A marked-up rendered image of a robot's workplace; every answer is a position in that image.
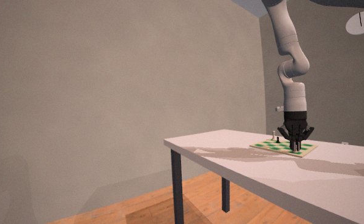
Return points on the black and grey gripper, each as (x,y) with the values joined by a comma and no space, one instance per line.
(295,123)

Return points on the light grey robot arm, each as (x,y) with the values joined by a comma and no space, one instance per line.
(287,43)

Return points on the green and cream chessboard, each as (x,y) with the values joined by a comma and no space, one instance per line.
(283,147)

